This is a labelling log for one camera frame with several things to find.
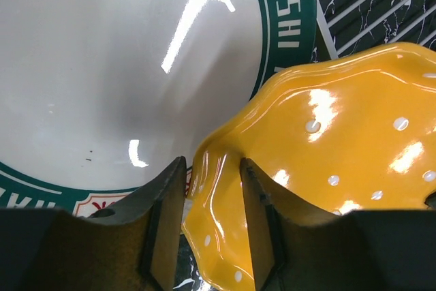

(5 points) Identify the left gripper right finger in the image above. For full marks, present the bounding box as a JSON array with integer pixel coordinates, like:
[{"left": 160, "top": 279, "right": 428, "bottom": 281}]
[{"left": 239, "top": 158, "right": 435, "bottom": 290}]

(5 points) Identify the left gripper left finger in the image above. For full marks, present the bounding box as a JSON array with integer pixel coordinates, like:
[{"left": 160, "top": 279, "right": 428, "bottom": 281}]
[{"left": 1, "top": 157, "right": 187, "bottom": 290}]

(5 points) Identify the yellow dotted scalloped plate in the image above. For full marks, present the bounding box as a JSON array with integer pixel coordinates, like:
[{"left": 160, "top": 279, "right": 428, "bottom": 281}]
[{"left": 183, "top": 42, "right": 435, "bottom": 290}]

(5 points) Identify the white plate green rim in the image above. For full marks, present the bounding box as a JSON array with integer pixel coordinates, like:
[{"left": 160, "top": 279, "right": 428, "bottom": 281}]
[{"left": 1, "top": 0, "right": 316, "bottom": 216}]

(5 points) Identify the grey wire dish rack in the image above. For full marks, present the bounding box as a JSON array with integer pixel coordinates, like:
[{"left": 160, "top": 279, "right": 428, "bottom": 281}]
[{"left": 319, "top": 0, "right": 435, "bottom": 57}]

